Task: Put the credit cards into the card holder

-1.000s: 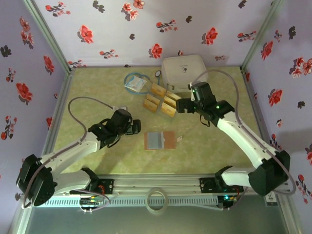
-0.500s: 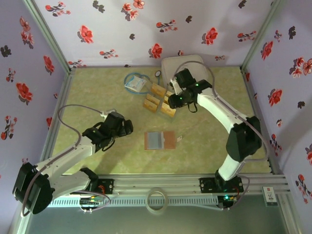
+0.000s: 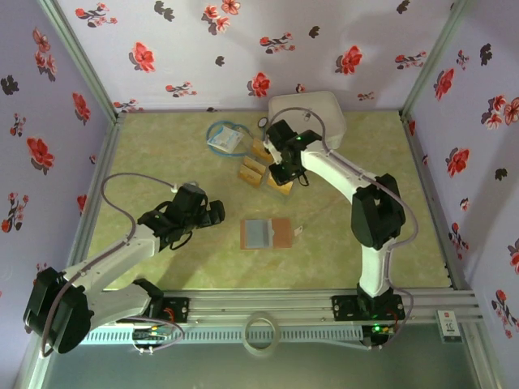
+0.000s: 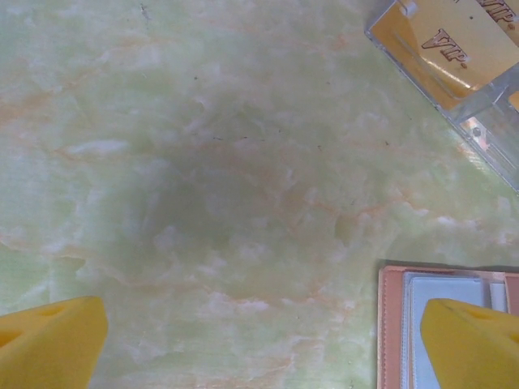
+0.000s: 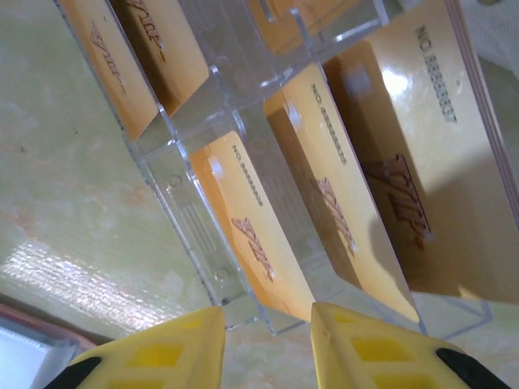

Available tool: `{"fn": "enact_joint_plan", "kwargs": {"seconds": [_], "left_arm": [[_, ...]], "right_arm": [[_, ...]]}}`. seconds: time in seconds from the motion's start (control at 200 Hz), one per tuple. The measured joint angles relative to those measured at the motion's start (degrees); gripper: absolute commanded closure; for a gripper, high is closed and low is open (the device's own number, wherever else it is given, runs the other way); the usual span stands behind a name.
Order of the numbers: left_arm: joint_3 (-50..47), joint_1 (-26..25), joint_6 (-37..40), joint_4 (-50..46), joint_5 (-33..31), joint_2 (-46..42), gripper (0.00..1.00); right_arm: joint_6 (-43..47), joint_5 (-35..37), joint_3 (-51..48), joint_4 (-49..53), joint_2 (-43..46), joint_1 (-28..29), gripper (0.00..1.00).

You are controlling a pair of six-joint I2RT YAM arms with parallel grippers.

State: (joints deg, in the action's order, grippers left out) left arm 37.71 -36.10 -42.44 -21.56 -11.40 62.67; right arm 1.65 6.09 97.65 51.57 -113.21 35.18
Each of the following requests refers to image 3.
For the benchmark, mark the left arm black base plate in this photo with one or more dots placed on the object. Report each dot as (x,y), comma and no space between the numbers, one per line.
(178,310)

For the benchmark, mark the white gauze packet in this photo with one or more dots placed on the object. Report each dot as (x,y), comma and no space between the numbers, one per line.
(225,138)

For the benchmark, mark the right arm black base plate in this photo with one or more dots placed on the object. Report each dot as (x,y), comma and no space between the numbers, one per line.
(344,308)

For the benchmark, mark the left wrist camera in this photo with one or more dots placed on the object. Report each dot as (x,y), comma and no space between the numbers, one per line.
(190,188)

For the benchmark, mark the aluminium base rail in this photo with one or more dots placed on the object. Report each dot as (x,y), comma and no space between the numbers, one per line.
(259,302)

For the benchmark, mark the white label box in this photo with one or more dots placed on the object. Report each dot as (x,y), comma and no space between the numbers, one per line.
(449,326)

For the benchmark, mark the clear tape roll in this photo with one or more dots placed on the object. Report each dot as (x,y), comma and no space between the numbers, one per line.
(261,353)

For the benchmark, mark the aluminium table side rail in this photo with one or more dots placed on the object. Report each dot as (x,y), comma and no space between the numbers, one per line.
(434,202)
(94,202)

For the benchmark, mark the brown leather card holder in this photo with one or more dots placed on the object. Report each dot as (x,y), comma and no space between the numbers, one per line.
(280,235)

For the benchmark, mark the blue stethoscope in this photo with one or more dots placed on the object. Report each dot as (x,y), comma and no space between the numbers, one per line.
(262,121)

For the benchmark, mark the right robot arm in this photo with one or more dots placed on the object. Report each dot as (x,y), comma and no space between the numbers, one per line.
(336,174)

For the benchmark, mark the aluminium frame corner post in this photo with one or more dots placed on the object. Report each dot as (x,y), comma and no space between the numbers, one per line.
(434,56)
(81,56)

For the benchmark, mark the white medical case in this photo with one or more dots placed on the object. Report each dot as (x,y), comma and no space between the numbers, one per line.
(332,109)

